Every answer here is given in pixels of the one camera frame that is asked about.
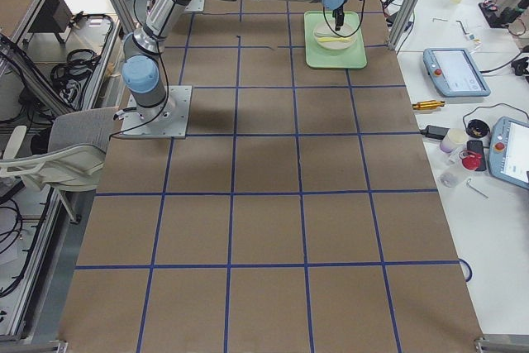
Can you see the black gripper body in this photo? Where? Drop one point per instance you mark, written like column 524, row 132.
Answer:
column 338, row 13

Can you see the pale green plastic spoon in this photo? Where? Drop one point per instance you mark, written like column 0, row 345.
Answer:
column 325, row 34

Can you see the yellow plastic fork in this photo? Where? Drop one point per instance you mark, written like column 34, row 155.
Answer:
column 331, row 39

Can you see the gold cylindrical tool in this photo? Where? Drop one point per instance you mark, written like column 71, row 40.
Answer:
column 428, row 105

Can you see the white round plate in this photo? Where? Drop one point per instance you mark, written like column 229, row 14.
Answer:
column 345, row 31

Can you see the white lavender cup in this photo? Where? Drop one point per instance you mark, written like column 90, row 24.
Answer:
column 453, row 139

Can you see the aluminium frame post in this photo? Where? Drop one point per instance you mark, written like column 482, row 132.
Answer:
column 407, row 1

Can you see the lower teach pendant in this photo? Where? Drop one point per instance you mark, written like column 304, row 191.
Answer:
column 508, row 152

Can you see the grey office chair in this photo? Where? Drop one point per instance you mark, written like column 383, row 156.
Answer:
column 75, row 157

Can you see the black round dish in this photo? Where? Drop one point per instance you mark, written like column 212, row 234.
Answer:
column 477, row 129

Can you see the red round cap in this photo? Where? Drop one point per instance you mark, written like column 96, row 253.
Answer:
column 471, row 160

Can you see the black power adapter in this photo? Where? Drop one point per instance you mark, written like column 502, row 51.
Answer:
column 434, row 132

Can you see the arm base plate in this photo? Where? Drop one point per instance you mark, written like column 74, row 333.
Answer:
column 142, row 123
column 195, row 6

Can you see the silver allen key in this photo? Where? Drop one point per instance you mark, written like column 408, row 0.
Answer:
column 473, row 188

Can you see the light green serving tray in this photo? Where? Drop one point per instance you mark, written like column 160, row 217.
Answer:
column 318, row 57

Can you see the teach pendant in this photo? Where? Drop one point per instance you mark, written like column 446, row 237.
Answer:
column 508, row 152
column 454, row 73

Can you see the upper teach pendant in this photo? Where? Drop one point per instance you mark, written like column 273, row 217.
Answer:
column 454, row 73

